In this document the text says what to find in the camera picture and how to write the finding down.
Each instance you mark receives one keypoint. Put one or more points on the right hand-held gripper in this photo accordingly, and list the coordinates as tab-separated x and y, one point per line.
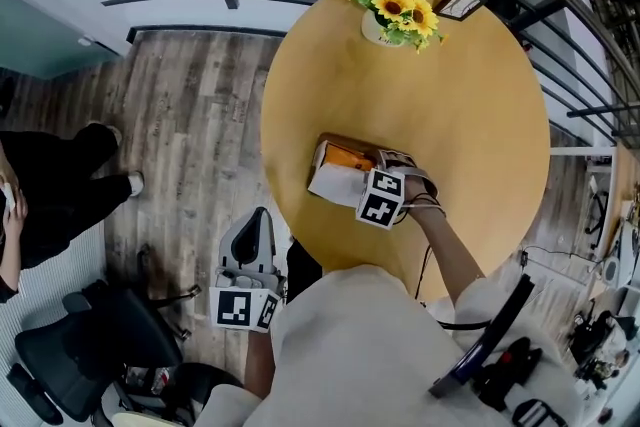
380	197

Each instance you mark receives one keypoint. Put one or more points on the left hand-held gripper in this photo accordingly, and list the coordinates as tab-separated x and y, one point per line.
234	307

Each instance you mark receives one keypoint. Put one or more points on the white packet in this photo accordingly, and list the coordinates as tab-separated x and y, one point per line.
337	182

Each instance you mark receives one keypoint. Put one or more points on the orange packet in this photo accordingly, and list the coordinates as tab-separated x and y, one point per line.
350	158

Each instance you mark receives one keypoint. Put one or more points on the brown box container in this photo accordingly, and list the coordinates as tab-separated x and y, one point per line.
350	142

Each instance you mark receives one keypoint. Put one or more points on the person's right forearm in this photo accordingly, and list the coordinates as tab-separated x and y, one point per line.
445	245

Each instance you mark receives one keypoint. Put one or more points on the person's left forearm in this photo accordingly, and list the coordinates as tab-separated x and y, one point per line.
260	365

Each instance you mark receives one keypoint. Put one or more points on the person's white clothing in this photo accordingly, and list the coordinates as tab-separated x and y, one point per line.
360	355

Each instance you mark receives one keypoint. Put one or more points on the black office chair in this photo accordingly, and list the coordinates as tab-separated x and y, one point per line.
100	340

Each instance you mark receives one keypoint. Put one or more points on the sunflower bouquet in white pot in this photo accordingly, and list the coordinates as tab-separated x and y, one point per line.
400	10

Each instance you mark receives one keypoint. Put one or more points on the black device with red button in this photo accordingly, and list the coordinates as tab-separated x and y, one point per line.
510	362

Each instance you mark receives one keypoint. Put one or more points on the white ribbed rug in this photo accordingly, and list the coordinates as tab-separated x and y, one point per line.
50	315

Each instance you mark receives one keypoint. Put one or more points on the dark picture frame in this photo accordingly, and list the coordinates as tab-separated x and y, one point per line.
459	4

